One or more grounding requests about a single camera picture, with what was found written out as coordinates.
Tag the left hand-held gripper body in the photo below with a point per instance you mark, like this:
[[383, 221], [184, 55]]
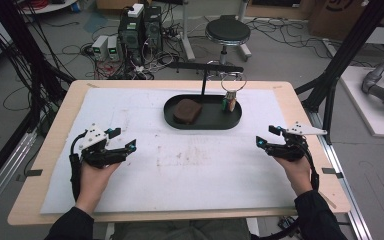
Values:
[[98, 151]]

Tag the aluminium rail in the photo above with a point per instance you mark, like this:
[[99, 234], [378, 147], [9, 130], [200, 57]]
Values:
[[346, 200], [3, 176]]

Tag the black oval tray with hanger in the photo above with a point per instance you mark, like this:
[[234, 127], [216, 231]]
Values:
[[213, 115]]

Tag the black computer tower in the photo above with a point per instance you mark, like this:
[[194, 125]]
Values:
[[152, 30], [130, 36]]

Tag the white platform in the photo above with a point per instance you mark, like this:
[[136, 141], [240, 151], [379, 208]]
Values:
[[363, 110]]

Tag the white box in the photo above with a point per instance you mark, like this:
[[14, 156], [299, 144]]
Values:
[[135, 10]]

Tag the person's right hand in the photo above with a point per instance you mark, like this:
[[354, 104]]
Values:
[[296, 173]]

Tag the grey power supply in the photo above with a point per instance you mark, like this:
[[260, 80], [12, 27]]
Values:
[[100, 46], [113, 48]]

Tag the cardboard box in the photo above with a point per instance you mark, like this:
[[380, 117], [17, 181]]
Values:
[[343, 16]]

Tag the person's left hand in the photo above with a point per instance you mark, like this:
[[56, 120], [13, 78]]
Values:
[[95, 186]]

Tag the black round stool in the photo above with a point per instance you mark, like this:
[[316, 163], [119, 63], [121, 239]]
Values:
[[228, 31]]

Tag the white stand leg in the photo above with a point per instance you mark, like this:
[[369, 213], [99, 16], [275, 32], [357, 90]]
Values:
[[187, 33], [245, 46]]

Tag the white table mat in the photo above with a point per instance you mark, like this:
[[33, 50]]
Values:
[[193, 173]]

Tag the brown pouch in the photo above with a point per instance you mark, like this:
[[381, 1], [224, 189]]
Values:
[[187, 111]]

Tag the black tape strip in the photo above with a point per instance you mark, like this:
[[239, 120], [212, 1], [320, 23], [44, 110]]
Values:
[[331, 171], [33, 173]]

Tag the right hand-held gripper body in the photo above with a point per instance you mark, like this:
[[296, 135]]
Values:
[[291, 146]]

